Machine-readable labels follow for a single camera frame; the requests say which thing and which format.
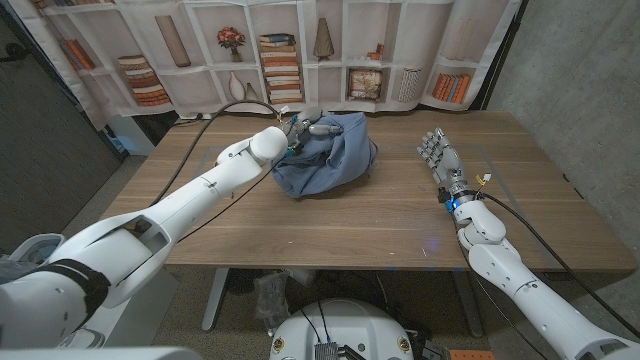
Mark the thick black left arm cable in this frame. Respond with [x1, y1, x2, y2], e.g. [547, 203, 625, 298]
[149, 99, 281, 207]

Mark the blue hoodie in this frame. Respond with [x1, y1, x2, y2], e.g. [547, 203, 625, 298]
[270, 111, 379, 200]

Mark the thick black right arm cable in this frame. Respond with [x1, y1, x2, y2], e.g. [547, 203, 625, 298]
[479, 192, 640, 339]

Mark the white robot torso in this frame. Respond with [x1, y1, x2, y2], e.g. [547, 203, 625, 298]
[268, 298, 415, 360]

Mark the printed bookshelf backdrop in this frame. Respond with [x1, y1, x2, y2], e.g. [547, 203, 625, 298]
[7, 0, 524, 131]

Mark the clear plastic bag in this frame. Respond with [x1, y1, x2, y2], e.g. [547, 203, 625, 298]
[252, 272, 291, 321]

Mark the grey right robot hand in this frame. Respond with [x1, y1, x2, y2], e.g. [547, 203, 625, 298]
[416, 126, 476, 201]

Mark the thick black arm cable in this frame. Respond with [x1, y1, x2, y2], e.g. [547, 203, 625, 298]
[479, 192, 640, 339]
[149, 99, 281, 207]

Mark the orange box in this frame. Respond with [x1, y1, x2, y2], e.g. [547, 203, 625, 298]
[449, 349, 496, 360]

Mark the white cabinet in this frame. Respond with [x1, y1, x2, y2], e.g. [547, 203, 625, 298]
[104, 114, 156, 157]

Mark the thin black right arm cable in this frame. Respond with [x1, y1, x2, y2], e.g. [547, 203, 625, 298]
[452, 212, 551, 360]

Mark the white grey bin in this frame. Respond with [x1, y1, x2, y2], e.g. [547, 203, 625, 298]
[8, 232, 66, 264]

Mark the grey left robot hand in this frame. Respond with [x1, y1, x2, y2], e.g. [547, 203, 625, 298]
[278, 106, 345, 157]

